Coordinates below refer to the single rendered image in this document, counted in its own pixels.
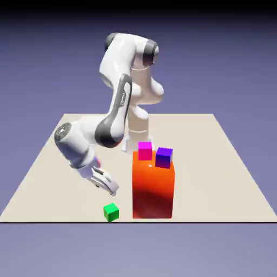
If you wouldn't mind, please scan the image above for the small purple cube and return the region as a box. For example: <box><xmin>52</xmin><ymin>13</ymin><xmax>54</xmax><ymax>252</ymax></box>
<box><xmin>155</xmin><ymin>147</ymin><xmax>174</xmax><ymax>169</ymax></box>

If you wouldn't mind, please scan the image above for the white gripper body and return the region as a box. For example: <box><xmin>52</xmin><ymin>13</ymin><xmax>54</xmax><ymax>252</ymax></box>
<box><xmin>90</xmin><ymin>166</ymin><xmax>120</xmax><ymax>195</ymax></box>

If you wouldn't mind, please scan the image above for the small pink cube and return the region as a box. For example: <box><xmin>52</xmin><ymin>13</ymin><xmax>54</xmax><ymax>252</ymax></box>
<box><xmin>137</xmin><ymin>141</ymin><xmax>153</xmax><ymax>161</ymax></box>

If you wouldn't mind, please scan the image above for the large orange box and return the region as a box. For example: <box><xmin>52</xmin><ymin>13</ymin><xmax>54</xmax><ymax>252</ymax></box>
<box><xmin>132</xmin><ymin>150</ymin><xmax>175</xmax><ymax>219</ymax></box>

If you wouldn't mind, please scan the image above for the small green cube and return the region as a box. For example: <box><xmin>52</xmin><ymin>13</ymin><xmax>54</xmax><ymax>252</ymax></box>
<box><xmin>103</xmin><ymin>202</ymin><xmax>120</xmax><ymax>222</ymax></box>

